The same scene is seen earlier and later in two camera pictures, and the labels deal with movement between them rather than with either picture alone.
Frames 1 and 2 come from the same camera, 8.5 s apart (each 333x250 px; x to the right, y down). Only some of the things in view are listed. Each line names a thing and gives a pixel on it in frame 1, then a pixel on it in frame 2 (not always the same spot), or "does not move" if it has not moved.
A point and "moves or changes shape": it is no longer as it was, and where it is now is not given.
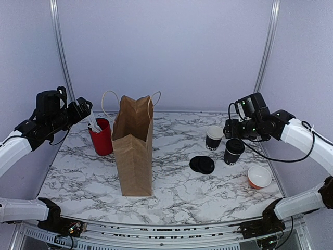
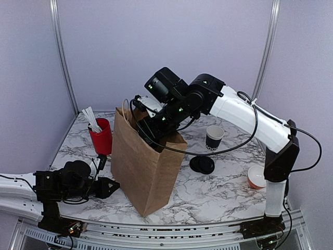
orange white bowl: (258, 177) does not move
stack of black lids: (204, 164) does not move
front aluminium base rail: (30, 236) does not move
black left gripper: (77, 115) to (104, 191)
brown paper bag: (132, 139) moves or changes shape
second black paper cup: (214, 135) does not move
